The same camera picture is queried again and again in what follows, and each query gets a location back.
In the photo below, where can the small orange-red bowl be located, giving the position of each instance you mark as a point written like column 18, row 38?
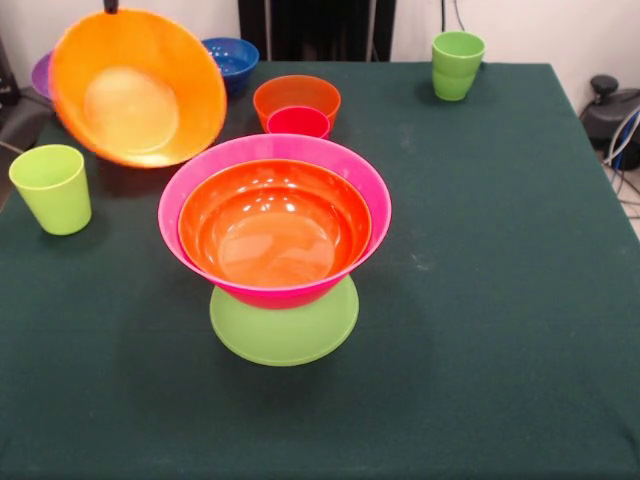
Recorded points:
column 300, row 92

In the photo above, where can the dark green tablecloth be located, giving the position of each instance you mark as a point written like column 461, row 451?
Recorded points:
column 475, row 350

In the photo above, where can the lime yellow cup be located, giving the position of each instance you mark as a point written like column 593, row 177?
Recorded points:
column 52, row 200

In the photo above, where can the blue bowl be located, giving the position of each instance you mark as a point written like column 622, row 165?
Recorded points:
column 237, row 60

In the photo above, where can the green cup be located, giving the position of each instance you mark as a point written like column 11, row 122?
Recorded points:
column 457, row 65

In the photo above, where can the magenta red cup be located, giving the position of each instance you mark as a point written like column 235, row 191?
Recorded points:
column 300, row 122

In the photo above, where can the wide orange-red bowl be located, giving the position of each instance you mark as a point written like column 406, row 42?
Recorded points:
column 275, row 235

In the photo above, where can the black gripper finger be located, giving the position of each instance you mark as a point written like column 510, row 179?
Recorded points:
column 111, row 6

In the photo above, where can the pink bowl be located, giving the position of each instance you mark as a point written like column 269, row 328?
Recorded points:
column 380, row 195

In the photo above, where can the large yellow-orange bowl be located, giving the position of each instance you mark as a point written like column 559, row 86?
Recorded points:
column 135, row 90

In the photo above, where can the green bowl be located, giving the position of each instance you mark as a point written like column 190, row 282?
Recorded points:
column 285, row 335

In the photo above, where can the purple bowl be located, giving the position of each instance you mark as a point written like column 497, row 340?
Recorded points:
column 41, row 75

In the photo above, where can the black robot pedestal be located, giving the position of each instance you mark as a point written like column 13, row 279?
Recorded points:
column 310, row 30

